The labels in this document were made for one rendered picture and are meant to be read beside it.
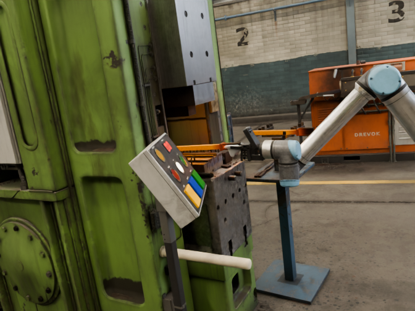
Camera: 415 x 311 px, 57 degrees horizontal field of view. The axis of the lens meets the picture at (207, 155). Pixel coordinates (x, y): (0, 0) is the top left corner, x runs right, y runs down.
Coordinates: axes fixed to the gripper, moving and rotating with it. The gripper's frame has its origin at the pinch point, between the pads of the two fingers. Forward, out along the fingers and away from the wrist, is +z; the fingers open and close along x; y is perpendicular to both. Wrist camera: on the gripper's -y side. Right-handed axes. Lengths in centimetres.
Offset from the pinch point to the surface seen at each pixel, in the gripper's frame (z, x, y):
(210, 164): 7.2, -6.3, 8.5
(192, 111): 17.8, 0.2, -17.9
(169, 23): 13, -18, -60
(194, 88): 7.8, -11.2, -30.1
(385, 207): -53, 194, 104
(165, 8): 14, -18, -66
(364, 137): -12, 355, 73
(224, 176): 1.1, -3.9, 15.5
